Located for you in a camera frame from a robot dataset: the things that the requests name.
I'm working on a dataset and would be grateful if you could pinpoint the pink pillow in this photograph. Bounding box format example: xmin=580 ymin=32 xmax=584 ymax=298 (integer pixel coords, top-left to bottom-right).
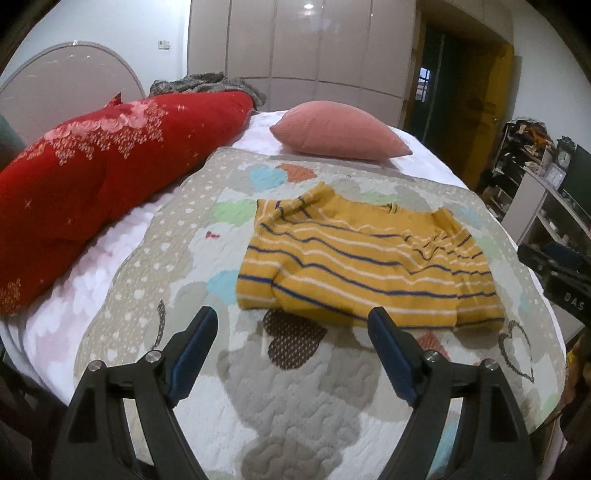
xmin=270 ymin=102 xmax=413 ymax=161

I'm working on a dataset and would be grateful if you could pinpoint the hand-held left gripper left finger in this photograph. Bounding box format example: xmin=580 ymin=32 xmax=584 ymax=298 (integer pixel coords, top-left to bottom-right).
xmin=52 ymin=306 xmax=219 ymax=480

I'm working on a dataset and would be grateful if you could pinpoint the red floral bolster pillow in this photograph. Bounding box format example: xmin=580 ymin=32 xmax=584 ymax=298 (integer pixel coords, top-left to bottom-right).
xmin=0 ymin=90 xmax=254 ymax=315

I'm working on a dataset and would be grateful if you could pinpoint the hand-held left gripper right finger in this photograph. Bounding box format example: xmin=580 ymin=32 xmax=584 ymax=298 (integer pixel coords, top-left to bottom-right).
xmin=367 ymin=306 xmax=548 ymax=480

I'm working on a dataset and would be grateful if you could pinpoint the beige wardrobe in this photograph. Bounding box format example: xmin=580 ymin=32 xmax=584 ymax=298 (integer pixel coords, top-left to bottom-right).
xmin=187 ymin=0 xmax=422 ymax=130

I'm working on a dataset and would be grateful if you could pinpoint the black monitor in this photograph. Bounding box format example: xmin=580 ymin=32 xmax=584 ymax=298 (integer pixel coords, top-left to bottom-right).
xmin=558 ymin=143 xmax=591 ymax=217

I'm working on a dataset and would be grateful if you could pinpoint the yellow wooden door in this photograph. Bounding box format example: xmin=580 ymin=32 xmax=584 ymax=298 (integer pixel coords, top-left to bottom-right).
xmin=457 ymin=41 xmax=515 ymax=190

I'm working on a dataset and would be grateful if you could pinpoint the arched headboard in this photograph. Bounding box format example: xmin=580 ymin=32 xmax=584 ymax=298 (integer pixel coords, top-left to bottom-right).
xmin=0 ymin=41 xmax=147 ymax=158

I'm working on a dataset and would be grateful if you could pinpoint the patterned quilted play mat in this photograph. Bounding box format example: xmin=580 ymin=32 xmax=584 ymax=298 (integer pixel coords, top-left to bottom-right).
xmin=74 ymin=147 xmax=568 ymax=480

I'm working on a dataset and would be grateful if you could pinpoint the yellow striped sweater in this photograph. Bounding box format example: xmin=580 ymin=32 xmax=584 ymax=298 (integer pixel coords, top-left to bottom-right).
xmin=236 ymin=182 xmax=505 ymax=331

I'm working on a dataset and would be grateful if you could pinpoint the grey knitted blanket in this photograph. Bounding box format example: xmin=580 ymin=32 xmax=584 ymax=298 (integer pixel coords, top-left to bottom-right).
xmin=148 ymin=72 xmax=267 ymax=110

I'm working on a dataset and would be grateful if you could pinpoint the cluttered shelf unit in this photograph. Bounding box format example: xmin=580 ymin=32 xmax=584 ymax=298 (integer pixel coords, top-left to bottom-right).
xmin=480 ymin=119 xmax=591 ymax=342

